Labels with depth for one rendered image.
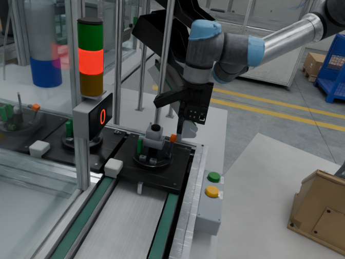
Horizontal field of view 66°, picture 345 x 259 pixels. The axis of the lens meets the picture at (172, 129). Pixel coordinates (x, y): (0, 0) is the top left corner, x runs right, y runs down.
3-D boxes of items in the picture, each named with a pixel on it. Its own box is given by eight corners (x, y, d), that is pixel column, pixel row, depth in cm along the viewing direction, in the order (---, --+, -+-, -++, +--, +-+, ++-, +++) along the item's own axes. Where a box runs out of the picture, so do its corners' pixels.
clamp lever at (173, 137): (171, 153, 89) (177, 135, 85) (170, 156, 87) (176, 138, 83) (161, 149, 89) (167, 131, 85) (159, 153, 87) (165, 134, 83)
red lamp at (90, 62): (107, 69, 60) (107, 47, 57) (96, 76, 56) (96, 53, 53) (85, 65, 60) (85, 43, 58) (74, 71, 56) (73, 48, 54)
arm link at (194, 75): (182, 66, 69) (187, 58, 76) (179, 82, 71) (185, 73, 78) (211, 71, 68) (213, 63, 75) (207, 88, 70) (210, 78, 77)
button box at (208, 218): (221, 187, 93) (225, 173, 90) (216, 236, 75) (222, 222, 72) (200, 182, 94) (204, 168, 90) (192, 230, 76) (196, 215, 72)
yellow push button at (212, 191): (218, 191, 83) (219, 187, 82) (217, 201, 80) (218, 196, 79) (205, 188, 83) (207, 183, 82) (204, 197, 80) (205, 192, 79)
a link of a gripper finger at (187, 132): (192, 150, 82) (198, 125, 77) (174, 146, 82) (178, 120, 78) (194, 145, 84) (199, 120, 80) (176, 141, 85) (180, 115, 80)
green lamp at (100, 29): (107, 47, 57) (107, 23, 55) (96, 52, 53) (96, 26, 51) (85, 42, 58) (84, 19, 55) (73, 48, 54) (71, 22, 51)
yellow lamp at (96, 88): (106, 90, 62) (107, 70, 60) (97, 98, 58) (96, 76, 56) (87, 86, 63) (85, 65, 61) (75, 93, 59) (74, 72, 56)
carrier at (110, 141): (126, 135, 103) (128, 107, 97) (99, 174, 83) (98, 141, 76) (69, 122, 106) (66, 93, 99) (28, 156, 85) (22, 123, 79)
